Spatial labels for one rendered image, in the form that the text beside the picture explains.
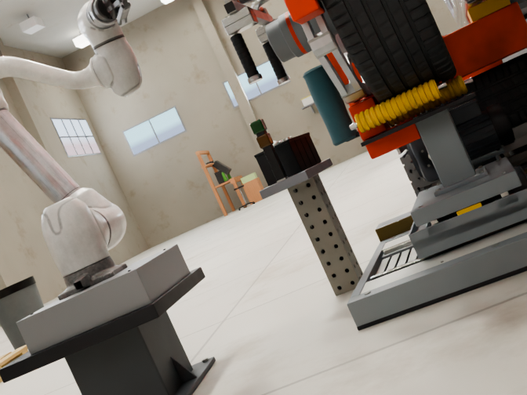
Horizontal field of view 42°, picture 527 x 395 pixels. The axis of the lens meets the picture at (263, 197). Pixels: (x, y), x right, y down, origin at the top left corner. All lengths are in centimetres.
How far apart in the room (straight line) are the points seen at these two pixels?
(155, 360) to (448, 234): 90
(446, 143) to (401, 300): 50
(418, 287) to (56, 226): 105
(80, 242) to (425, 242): 100
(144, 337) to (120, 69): 79
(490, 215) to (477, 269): 19
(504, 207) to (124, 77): 114
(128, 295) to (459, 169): 101
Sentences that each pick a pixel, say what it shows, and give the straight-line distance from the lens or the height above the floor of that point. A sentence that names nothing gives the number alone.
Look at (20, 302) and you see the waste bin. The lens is 618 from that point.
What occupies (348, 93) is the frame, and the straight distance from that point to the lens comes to 201.
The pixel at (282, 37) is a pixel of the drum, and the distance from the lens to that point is 213.
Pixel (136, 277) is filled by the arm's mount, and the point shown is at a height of 38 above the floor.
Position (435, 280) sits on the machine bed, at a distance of 183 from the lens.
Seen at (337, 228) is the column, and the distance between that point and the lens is 241.
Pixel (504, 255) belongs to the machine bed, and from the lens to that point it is 182.
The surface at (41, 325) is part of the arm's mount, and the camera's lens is 202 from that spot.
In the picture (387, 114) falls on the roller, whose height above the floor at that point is 50.
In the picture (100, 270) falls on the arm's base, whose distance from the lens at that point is 210.
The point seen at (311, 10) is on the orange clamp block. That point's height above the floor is 82.
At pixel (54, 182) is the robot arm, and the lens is 234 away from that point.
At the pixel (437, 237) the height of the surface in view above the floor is 13.
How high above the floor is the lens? 48
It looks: 1 degrees down
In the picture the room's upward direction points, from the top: 24 degrees counter-clockwise
